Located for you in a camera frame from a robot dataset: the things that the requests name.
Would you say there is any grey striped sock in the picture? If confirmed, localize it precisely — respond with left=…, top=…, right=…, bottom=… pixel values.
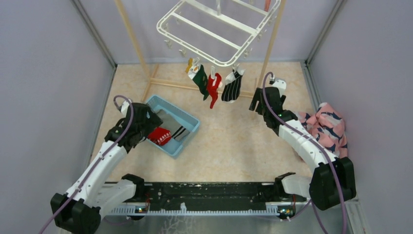
left=156, top=109, right=190, bottom=141

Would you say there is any light blue plastic basket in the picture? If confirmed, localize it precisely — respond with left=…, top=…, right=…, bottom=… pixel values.
left=146, top=95, right=200, bottom=159

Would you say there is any white clip hanger frame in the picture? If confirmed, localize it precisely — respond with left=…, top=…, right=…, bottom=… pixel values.
left=156, top=0, right=281, bottom=67

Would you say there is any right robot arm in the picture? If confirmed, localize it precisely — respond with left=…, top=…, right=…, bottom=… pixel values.
left=249, top=87, right=357, bottom=211

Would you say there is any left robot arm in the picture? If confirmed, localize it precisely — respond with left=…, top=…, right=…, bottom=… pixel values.
left=51, top=101, right=162, bottom=234

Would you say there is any red sock in basket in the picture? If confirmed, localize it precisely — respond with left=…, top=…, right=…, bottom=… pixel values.
left=148, top=127, right=172, bottom=146

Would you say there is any black striped hanging sock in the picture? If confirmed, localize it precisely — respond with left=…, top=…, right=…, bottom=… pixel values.
left=221, top=63, right=245, bottom=103

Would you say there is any wooden drying rack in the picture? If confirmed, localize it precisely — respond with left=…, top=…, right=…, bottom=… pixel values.
left=115, top=0, right=285, bottom=100

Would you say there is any red hanging sock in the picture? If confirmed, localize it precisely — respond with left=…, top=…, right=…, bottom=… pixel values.
left=207, top=66, right=222, bottom=109

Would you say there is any pink patterned cloth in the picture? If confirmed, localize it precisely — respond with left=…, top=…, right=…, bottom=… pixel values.
left=294, top=102, right=348, bottom=158

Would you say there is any green hanging sock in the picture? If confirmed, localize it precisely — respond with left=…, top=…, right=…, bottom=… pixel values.
left=186, top=58, right=209, bottom=101

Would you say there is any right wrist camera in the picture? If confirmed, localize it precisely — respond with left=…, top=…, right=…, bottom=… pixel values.
left=270, top=78, right=287, bottom=96

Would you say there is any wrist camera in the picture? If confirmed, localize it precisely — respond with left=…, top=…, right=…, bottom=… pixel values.
left=270, top=78, right=287, bottom=96
left=119, top=99, right=131, bottom=117

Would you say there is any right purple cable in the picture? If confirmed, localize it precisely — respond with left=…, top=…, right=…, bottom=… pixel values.
left=262, top=71, right=349, bottom=234

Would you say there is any purple cable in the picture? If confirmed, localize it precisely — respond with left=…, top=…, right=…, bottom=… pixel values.
left=262, top=71, right=349, bottom=234
left=38, top=95, right=134, bottom=234

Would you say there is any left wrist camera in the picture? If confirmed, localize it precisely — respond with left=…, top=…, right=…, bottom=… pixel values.
left=119, top=99, right=131, bottom=117

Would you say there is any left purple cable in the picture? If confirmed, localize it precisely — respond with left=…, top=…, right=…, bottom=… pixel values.
left=38, top=95, right=134, bottom=234

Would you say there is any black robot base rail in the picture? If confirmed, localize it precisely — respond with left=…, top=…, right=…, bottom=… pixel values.
left=114, top=174, right=300, bottom=217

